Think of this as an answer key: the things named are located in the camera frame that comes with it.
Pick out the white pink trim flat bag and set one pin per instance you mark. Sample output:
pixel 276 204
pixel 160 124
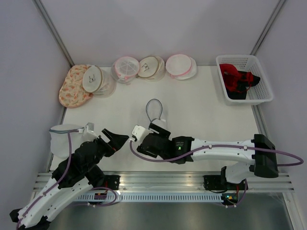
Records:
pixel 181 67

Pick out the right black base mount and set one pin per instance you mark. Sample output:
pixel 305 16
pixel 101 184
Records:
pixel 213 184

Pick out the white slotted cable duct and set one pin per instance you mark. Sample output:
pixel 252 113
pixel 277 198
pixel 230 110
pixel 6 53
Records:
pixel 150 197

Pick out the corner aluminium post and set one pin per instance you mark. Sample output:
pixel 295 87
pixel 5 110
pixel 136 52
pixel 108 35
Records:
pixel 54 32
pixel 268 26

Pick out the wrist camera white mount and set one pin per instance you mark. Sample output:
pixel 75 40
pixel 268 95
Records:
pixel 87 132
pixel 139 133

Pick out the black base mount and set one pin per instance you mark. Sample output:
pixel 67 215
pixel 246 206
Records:
pixel 213 184
pixel 109 181

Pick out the white bag pink zipper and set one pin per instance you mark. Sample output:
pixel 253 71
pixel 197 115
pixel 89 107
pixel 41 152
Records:
pixel 125 69

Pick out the white plastic basket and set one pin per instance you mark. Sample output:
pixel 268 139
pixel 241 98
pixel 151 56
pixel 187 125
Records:
pixel 246 63

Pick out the floral orange laundry bag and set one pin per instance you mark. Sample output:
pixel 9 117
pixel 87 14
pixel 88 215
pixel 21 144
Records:
pixel 72 94

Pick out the red bra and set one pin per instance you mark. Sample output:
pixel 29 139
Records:
pixel 234 80

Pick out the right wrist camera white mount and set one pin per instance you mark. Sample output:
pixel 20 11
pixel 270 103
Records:
pixel 139 133

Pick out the black bra in basket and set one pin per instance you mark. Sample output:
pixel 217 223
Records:
pixel 242 96

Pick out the left corner aluminium post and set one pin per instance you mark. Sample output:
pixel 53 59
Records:
pixel 54 32

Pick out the beige bag bra logo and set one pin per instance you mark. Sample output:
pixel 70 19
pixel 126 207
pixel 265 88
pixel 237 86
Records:
pixel 152 69

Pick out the right corner aluminium post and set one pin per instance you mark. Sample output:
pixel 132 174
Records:
pixel 268 26

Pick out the aluminium mounting rail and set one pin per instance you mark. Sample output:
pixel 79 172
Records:
pixel 193 182

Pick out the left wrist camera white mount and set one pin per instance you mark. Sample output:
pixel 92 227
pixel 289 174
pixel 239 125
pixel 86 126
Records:
pixel 87 132

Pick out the white mesh bag blue trim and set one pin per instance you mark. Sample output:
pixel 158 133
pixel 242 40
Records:
pixel 59 144

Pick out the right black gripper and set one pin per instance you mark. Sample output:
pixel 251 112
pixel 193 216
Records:
pixel 164 133

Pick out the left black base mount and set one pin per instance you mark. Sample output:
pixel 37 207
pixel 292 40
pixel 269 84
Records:
pixel 109 181

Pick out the white mesh bag blue zipper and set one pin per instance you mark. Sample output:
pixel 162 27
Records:
pixel 155 113

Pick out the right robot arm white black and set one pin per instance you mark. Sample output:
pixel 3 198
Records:
pixel 252 157

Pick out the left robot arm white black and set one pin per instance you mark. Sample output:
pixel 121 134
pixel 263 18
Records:
pixel 74 176

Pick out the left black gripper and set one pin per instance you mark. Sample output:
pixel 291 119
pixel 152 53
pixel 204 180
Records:
pixel 117 142

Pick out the white bag bra logo left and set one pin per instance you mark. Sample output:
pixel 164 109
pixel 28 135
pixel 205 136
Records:
pixel 98 82

